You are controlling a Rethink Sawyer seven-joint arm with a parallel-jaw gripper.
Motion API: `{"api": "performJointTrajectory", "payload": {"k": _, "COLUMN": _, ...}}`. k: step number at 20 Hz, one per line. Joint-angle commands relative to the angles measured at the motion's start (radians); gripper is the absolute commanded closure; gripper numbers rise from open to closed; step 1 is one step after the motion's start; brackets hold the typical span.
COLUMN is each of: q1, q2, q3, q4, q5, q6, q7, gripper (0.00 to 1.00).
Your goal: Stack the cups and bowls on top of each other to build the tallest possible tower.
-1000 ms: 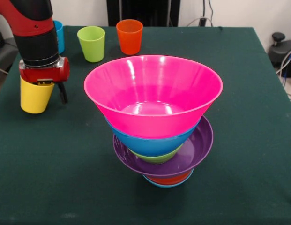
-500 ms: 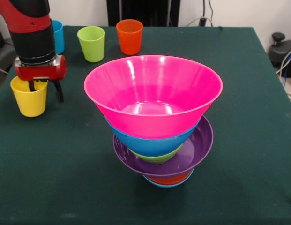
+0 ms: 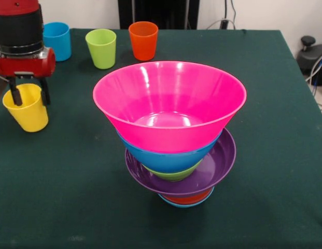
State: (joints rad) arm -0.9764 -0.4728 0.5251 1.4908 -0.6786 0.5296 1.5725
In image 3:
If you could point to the orange plastic bowl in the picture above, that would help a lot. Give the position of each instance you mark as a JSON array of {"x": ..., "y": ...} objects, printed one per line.
[{"x": 188, "y": 200}]

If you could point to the black equipment base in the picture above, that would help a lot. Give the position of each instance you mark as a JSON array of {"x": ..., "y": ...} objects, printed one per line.
[{"x": 313, "y": 55}]

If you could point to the orange plastic cup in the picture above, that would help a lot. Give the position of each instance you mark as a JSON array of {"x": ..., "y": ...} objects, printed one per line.
[{"x": 143, "y": 44}]

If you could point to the blue plastic cup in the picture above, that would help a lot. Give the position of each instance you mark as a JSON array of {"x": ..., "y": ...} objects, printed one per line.
[{"x": 58, "y": 41}]

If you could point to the yellow plastic cup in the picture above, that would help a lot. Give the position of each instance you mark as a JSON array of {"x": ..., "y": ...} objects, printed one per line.
[{"x": 29, "y": 116}]

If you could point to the dark green tablecloth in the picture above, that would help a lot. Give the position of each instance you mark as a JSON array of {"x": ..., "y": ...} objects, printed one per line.
[{"x": 72, "y": 168}]

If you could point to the small green plastic bowl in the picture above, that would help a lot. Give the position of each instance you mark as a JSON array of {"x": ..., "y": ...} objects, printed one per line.
[{"x": 173, "y": 176}]

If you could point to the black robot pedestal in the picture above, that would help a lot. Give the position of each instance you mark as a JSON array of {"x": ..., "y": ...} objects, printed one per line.
[{"x": 160, "y": 15}]

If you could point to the large blue plastic bowl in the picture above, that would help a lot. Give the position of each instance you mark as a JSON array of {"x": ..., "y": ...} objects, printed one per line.
[{"x": 160, "y": 160}]

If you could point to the purple plastic bowl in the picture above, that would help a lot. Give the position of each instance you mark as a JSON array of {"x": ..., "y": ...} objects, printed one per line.
[{"x": 223, "y": 160}]

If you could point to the lime green plastic cup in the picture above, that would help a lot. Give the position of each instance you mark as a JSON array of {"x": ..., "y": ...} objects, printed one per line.
[{"x": 101, "y": 49}]

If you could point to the large pink plastic bowl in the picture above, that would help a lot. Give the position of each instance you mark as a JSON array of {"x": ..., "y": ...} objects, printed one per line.
[{"x": 171, "y": 98}]

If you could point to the small blue plastic bowl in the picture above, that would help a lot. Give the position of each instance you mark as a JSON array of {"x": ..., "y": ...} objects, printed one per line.
[{"x": 186, "y": 205}]

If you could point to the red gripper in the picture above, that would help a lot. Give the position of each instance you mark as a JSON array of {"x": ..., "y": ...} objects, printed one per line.
[{"x": 23, "y": 66}]

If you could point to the black power plug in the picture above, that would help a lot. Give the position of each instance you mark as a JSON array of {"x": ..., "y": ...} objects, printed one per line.
[{"x": 224, "y": 24}]

